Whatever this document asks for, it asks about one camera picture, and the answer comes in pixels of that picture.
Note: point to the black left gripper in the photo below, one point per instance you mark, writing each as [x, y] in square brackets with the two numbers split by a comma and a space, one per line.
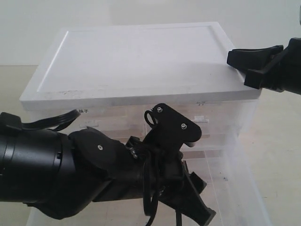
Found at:
[150, 171]

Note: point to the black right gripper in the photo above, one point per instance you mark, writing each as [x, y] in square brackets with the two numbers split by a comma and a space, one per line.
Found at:
[273, 68]

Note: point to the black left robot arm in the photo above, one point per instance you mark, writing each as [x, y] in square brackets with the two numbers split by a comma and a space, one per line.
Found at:
[61, 174]

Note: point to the top right small drawer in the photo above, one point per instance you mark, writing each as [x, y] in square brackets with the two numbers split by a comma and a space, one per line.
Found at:
[214, 117]

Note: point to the small drawer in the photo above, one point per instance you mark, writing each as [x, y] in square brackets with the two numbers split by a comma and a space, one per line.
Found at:
[214, 117]
[116, 122]

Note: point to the top left small drawer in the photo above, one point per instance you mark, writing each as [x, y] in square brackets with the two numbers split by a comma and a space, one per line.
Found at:
[116, 122]

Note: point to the translucent plastic drawer cabinet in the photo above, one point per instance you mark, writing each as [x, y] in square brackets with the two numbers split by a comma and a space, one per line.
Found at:
[138, 65]

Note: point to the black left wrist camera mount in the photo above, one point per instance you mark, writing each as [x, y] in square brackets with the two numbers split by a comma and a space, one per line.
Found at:
[169, 131]

